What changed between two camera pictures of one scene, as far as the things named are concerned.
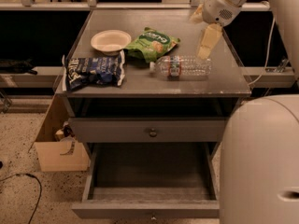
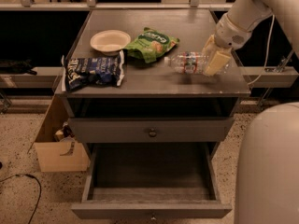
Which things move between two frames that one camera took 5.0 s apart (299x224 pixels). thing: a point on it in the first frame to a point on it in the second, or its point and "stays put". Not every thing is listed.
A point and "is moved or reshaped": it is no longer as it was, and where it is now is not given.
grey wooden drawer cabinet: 151,114 stays put
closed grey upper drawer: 148,130 stays put
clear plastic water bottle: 181,67 is moved or reshaped
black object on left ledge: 17,66 stays put
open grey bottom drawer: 149,179 stays put
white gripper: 217,10 to 228,35
